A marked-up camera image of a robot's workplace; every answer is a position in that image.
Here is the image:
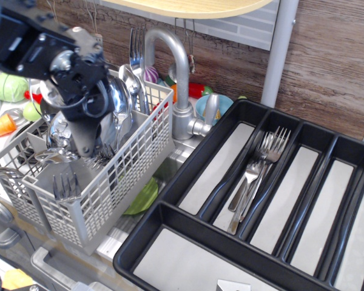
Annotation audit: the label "purple toy onion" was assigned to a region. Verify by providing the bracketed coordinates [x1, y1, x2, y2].
[144, 66, 159, 84]

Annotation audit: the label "steel fork mid basket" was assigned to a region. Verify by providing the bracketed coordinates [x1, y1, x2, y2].
[83, 144, 115, 170]

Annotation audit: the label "large shiny steel spoon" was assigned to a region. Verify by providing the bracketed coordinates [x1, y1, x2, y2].
[46, 112, 76, 150]

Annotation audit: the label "black cutlery tray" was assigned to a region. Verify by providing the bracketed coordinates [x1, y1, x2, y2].
[113, 99, 364, 290]

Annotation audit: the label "grey plastic cutlery basket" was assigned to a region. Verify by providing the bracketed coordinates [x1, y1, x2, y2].
[0, 83, 174, 255]

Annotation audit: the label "tall steel spoon centre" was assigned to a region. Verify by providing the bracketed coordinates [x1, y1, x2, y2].
[109, 77, 133, 152]

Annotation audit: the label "light green toy apple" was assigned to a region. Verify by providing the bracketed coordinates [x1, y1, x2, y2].
[22, 102, 41, 122]

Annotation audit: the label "steel fork in tray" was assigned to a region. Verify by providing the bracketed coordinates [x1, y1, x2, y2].
[239, 127, 291, 223]
[227, 160, 265, 235]

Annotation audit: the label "orange toy carrot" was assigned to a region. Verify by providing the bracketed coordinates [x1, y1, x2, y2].
[0, 113, 18, 137]

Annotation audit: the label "steel spoon left edge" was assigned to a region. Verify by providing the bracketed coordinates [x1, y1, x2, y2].
[0, 166, 24, 179]

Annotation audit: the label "light blue bowl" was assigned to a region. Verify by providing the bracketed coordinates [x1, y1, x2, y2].
[195, 95, 234, 125]

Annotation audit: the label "green toy leaf in sink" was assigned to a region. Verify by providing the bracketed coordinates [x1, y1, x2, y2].
[123, 177, 158, 215]

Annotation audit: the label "steel spoon back basket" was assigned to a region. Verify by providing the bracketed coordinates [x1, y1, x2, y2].
[118, 64, 144, 113]

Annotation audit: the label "grey metal pole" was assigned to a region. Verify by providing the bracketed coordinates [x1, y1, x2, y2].
[261, 0, 299, 108]

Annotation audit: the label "silver curved faucet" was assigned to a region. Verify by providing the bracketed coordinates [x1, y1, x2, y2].
[144, 27, 220, 140]

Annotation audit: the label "red toy pepper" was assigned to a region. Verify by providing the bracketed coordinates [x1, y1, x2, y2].
[169, 82, 214, 99]

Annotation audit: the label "lower steel fork in tray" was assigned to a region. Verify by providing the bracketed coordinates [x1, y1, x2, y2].
[227, 160, 265, 235]

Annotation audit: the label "steel spoon lying sideways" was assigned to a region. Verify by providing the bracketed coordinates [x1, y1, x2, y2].
[35, 147, 80, 164]

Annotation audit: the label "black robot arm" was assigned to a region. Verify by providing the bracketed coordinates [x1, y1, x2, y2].
[0, 1, 114, 158]

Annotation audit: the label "green toy cabbage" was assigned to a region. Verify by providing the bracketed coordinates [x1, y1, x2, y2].
[0, 73, 29, 103]

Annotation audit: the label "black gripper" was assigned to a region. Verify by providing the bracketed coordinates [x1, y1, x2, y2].
[39, 27, 113, 158]

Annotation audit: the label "yellow toy bottom left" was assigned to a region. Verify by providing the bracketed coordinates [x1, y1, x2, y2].
[2, 269, 34, 290]

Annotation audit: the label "upper steel fork in tray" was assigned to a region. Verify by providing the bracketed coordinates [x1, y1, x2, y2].
[239, 127, 291, 223]

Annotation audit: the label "steel fork front basket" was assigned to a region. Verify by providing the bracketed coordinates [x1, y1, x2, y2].
[53, 172, 81, 202]

